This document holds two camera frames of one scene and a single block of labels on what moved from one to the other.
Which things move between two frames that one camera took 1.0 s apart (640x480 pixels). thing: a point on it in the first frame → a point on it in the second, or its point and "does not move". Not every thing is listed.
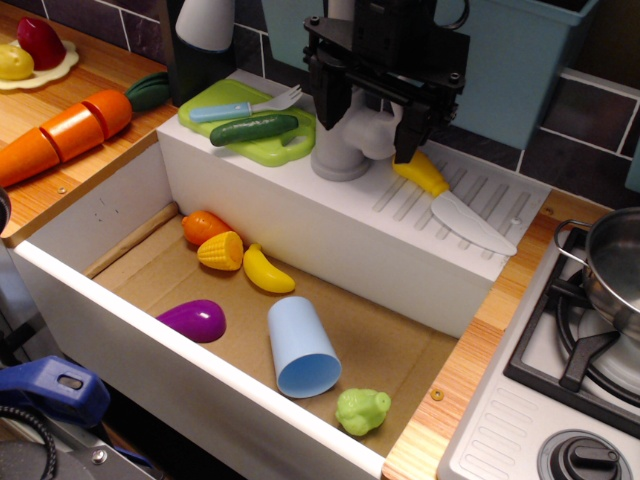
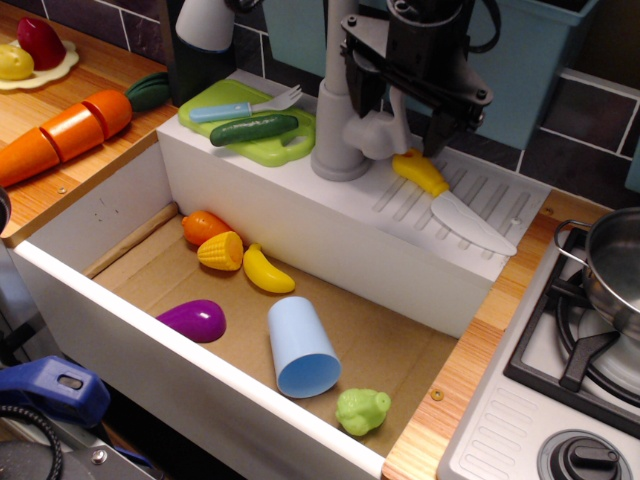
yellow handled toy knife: (421, 173) does not move
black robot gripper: (397, 47) → (424, 44)
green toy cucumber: (252, 128) does not move
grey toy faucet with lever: (341, 151) does not move
